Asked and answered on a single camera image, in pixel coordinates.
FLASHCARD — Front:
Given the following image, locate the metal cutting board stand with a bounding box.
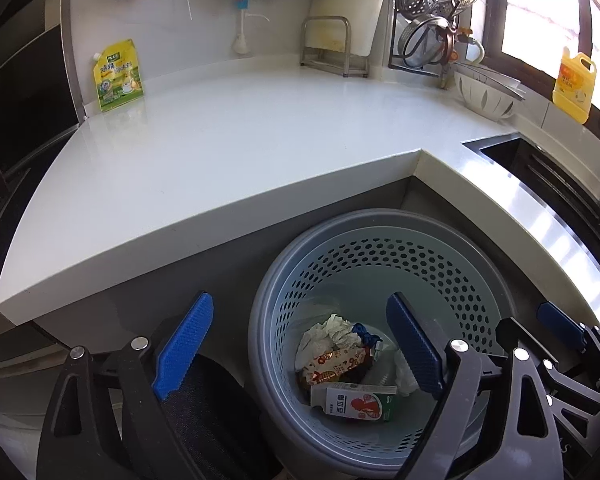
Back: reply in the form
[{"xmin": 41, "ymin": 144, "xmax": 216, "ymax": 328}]
[{"xmin": 300, "ymin": 16, "xmax": 370, "ymax": 79}]

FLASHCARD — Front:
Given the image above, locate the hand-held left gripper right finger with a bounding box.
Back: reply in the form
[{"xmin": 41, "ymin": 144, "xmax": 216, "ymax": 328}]
[{"xmin": 385, "ymin": 291, "xmax": 566, "ymax": 480}]

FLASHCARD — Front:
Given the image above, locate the white and green milk carton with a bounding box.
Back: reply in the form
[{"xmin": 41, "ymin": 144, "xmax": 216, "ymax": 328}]
[{"xmin": 310, "ymin": 381, "xmax": 398, "ymax": 423}]

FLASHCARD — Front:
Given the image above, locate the clear plastic bag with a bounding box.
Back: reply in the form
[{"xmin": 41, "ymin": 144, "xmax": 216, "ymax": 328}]
[{"xmin": 367, "ymin": 345, "xmax": 421, "ymax": 396}]

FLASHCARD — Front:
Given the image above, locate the brass valve with hose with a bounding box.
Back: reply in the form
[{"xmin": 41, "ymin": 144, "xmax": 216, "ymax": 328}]
[{"xmin": 447, "ymin": 25, "xmax": 487, "ymax": 68}]

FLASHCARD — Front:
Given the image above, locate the black range hood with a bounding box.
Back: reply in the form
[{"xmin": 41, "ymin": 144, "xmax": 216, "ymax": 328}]
[{"xmin": 0, "ymin": 0, "xmax": 86, "ymax": 161}]

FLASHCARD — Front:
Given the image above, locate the yellow detergent bottle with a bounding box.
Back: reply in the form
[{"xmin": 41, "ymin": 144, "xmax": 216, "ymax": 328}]
[{"xmin": 552, "ymin": 47, "xmax": 597, "ymax": 125}]

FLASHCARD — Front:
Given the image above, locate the brown-framed window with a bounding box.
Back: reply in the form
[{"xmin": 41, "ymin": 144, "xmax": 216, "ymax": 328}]
[{"xmin": 467, "ymin": 0, "xmax": 600, "ymax": 131}]

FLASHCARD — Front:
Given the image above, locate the blue-rimmed bowl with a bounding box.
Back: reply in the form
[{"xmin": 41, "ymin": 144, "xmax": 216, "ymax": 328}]
[{"xmin": 455, "ymin": 62, "xmax": 526, "ymax": 97}]

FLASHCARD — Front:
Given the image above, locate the black wire lid rack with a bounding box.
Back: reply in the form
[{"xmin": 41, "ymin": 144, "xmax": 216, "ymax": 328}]
[{"xmin": 387, "ymin": 0, "xmax": 473, "ymax": 78}]

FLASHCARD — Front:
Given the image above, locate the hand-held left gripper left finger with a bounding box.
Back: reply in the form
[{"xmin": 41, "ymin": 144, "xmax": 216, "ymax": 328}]
[{"xmin": 36, "ymin": 290, "xmax": 215, "ymax": 480}]

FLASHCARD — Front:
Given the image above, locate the red and white snack wrapper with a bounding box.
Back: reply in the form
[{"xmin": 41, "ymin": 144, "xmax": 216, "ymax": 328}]
[{"xmin": 300, "ymin": 346, "xmax": 373, "ymax": 386}]

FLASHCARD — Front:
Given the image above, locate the grey perforated waste basket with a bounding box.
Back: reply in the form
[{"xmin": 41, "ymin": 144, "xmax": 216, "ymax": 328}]
[{"xmin": 247, "ymin": 210, "xmax": 518, "ymax": 478}]

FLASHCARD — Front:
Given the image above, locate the person's black trouser leg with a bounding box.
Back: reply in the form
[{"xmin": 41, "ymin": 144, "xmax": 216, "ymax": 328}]
[{"xmin": 170, "ymin": 352, "xmax": 281, "ymax": 480}]

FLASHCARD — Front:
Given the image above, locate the yellow seasoning pouch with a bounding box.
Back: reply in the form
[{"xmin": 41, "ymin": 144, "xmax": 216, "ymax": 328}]
[{"xmin": 91, "ymin": 38, "xmax": 146, "ymax": 112}]

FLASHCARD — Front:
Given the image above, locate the white tissue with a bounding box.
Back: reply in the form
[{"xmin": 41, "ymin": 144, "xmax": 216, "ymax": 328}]
[{"xmin": 295, "ymin": 322, "xmax": 335, "ymax": 372}]

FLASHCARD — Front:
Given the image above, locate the white leaf-pattern bowl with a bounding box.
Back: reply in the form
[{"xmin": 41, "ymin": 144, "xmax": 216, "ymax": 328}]
[{"xmin": 452, "ymin": 67, "xmax": 528, "ymax": 121}]

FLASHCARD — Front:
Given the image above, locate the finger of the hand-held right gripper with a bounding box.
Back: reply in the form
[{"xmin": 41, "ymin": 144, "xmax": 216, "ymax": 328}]
[
  {"xmin": 495, "ymin": 317, "xmax": 600, "ymax": 411},
  {"xmin": 536, "ymin": 301, "xmax": 600, "ymax": 382}
]

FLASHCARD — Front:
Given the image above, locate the blue plastic clip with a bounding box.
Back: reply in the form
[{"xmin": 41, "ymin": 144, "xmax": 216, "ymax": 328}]
[{"xmin": 351, "ymin": 322, "xmax": 383, "ymax": 356}]

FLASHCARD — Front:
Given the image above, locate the metal-rimmed pot lid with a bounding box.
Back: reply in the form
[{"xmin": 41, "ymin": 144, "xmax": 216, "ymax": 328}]
[{"xmin": 401, "ymin": 16, "xmax": 453, "ymax": 68}]

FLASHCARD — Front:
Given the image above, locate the dark kitchen sink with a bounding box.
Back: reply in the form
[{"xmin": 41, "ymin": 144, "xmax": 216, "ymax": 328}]
[{"xmin": 462, "ymin": 132, "xmax": 600, "ymax": 261}]

